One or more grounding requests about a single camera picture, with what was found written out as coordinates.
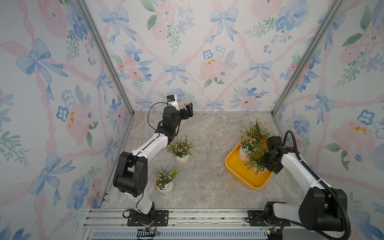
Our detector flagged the potted plant orange red flowers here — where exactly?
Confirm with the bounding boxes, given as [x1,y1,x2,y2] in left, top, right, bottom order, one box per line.
[245,145,268,175]

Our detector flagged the potted plant pink white pot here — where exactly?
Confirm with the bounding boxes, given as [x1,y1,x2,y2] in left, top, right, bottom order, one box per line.
[238,136,259,162]

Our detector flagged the yellow storage box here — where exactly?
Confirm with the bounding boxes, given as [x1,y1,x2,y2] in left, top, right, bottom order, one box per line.
[225,143,273,190]

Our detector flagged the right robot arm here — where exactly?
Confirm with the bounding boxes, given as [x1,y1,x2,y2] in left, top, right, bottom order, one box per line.
[261,136,352,240]

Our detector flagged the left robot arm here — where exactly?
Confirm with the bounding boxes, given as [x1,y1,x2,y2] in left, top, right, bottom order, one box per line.
[113,101,194,217]

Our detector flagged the potted plant pink flowers centre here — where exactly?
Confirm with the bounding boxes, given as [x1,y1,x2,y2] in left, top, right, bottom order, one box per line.
[166,133,196,165]

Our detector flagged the potted plant pink front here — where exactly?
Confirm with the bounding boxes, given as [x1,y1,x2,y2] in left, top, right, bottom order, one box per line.
[153,167,181,196]

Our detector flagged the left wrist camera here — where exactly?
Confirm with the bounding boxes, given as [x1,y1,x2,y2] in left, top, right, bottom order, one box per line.
[167,95,180,111]

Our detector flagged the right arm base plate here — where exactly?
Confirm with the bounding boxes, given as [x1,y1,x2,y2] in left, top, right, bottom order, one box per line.
[246,210,291,227]

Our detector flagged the black cable hose right arm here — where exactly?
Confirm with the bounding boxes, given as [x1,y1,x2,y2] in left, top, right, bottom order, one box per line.
[282,130,352,240]

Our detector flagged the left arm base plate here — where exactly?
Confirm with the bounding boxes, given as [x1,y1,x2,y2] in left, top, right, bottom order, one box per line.
[125,210,169,227]

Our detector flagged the aluminium corner post left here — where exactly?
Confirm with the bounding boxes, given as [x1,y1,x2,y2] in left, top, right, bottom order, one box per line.
[74,0,135,117]

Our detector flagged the aluminium corner post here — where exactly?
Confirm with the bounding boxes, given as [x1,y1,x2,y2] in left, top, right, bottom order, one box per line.
[271,0,345,117]
[74,0,135,117]

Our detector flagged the aluminium front rail frame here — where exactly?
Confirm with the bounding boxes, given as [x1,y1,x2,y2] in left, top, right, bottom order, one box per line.
[79,207,341,240]

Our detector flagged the aluminium corner post right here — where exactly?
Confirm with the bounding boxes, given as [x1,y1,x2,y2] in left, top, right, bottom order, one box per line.
[271,0,345,117]

